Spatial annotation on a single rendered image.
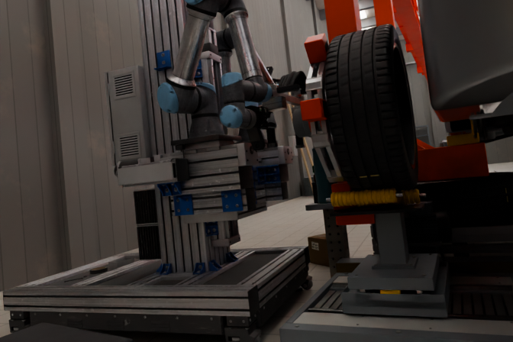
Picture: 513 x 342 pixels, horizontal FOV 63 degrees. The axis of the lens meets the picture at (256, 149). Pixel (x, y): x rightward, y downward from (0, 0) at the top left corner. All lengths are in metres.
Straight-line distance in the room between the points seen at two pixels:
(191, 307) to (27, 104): 2.69
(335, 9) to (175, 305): 1.69
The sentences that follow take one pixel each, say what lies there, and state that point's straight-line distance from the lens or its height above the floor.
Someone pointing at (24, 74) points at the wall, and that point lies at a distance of 4.04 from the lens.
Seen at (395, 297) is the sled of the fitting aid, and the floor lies 0.16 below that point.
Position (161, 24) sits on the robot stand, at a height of 1.42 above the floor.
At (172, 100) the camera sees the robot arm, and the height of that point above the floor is 0.96.
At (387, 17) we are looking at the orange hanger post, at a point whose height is 2.01.
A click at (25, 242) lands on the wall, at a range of 3.85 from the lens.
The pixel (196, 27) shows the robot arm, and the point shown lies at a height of 1.21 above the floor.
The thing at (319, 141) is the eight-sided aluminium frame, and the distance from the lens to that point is 1.58.
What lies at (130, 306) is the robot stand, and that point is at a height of 0.17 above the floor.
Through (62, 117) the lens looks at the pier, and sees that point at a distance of 4.08.
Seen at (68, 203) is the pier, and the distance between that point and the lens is 4.01.
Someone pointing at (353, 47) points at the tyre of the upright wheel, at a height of 1.06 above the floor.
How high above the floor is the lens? 0.64
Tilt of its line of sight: 3 degrees up
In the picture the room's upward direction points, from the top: 6 degrees counter-clockwise
